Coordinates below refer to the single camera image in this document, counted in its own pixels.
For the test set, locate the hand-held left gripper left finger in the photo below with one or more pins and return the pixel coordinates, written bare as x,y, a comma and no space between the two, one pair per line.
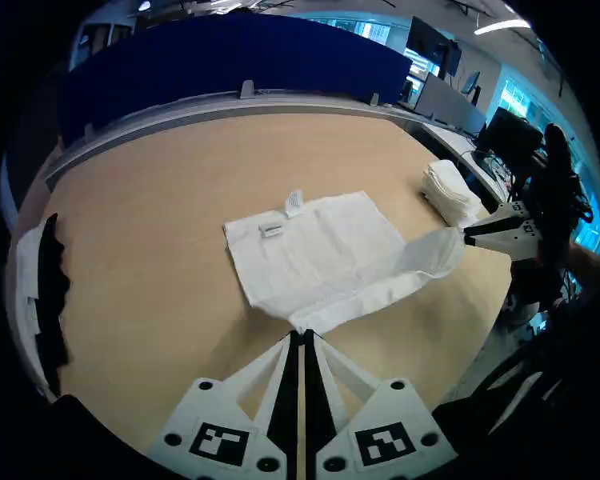
220,405

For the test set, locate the stack of white towels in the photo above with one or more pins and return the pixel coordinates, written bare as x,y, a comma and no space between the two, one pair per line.
447,192

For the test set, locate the white towel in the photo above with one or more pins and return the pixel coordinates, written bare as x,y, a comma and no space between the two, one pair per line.
320,245

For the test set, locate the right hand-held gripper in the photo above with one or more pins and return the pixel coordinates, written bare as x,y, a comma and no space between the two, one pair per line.
550,240

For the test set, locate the person's right forearm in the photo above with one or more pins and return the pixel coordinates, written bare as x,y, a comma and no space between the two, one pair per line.
587,262

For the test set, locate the black computer monitor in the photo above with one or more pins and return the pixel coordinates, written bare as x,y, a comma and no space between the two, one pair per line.
510,132
432,42

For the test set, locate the blue desk screen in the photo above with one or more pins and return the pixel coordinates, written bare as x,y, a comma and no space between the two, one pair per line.
230,65

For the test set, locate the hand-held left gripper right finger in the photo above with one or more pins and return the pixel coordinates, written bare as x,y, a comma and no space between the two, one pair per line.
385,405

